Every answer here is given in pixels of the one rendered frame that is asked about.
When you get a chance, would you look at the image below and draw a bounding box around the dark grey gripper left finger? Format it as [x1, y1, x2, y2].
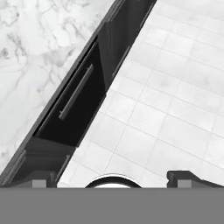
[1, 171, 58, 189]

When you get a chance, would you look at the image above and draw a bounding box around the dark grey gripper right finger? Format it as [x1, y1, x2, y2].
[165, 170, 224, 189]

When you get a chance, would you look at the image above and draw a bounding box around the dark grey cupboard door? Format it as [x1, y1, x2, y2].
[97, 0, 158, 92]
[0, 135, 77, 187]

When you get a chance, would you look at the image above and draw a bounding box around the black dishwasher door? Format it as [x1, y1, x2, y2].
[32, 35, 109, 149]

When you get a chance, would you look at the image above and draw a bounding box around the white and black round thing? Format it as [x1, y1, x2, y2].
[84, 173, 144, 189]

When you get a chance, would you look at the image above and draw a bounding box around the dark grey cupboard handle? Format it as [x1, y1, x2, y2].
[111, 45, 131, 79]
[54, 153, 72, 182]

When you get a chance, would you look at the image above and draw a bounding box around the dark grey dishwasher door handle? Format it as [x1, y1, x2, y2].
[58, 63, 95, 121]

